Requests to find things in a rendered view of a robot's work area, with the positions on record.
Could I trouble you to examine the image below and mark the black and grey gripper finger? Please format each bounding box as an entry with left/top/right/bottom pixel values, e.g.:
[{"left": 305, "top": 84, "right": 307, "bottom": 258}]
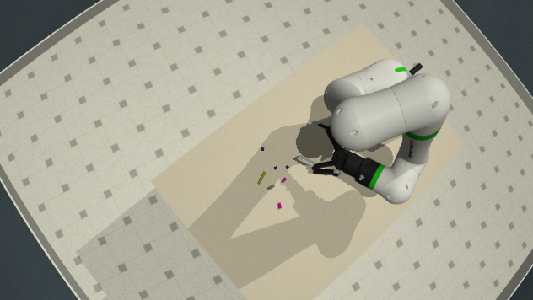
[
  {"left": 297, "top": 155, "right": 340, "bottom": 177},
  {"left": 308, "top": 120, "right": 342, "bottom": 159}
]

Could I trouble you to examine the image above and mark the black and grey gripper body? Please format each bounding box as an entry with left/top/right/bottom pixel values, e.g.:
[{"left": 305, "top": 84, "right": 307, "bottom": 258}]
[{"left": 331, "top": 148, "right": 365, "bottom": 178}]

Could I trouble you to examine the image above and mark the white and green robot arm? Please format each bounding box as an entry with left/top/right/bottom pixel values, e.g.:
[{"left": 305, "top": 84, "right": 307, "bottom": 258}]
[{"left": 324, "top": 59, "right": 451, "bottom": 205}]

